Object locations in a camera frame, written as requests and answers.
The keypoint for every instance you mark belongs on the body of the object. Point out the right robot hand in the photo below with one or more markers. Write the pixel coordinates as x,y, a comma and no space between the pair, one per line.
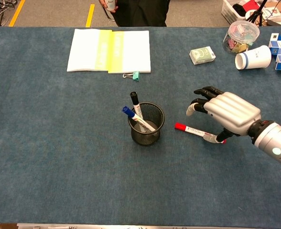
233,112

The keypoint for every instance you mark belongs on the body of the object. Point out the red-capped whiteboard marker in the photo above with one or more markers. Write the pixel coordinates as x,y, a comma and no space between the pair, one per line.
190,129

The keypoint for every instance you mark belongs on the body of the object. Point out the black-capped whiteboard marker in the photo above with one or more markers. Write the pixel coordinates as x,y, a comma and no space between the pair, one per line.
135,103

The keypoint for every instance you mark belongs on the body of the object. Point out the blue-capped whiteboard marker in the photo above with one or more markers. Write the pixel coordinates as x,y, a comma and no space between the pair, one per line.
131,114

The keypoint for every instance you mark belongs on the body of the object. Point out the black mesh pen holder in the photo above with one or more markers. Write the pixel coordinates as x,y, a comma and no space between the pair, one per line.
145,139

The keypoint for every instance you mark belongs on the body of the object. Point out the white paper cup blue stripe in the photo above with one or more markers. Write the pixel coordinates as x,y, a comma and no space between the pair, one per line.
255,58

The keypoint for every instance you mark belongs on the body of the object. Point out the small green printed box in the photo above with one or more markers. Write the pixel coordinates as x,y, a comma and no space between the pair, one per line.
202,56

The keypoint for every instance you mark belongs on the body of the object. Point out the clear jar of binder clips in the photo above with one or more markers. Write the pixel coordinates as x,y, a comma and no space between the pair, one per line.
241,33

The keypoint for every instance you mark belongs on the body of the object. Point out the white plastic basket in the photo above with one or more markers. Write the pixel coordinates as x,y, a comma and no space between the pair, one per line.
229,13

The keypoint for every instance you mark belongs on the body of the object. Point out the black item in basket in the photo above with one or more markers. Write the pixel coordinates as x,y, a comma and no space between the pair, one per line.
238,9

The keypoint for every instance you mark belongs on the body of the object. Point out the teal binder clip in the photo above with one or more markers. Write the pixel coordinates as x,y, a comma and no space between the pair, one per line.
136,75

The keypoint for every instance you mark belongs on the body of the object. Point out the black tripod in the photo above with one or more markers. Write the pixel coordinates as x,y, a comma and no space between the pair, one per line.
257,10

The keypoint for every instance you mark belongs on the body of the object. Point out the white printed carton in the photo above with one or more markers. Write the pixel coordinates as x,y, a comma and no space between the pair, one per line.
272,13

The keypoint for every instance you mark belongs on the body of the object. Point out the red item in basket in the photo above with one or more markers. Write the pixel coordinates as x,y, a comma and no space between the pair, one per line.
251,4

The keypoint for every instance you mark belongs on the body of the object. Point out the white notebook yellow spine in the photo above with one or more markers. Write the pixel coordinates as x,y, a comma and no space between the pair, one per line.
135,50

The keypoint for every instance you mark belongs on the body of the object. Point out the person in black clothes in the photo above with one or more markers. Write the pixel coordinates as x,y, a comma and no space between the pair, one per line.
140,12

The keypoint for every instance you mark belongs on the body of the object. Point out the white notebook lime stripe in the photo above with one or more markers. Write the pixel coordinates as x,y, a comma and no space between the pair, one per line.
83,50

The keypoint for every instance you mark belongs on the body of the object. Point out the small white cup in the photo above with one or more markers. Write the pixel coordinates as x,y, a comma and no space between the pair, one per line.
110,4

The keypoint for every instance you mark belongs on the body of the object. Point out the blue felt table mat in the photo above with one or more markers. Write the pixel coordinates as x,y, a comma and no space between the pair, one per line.
59,143

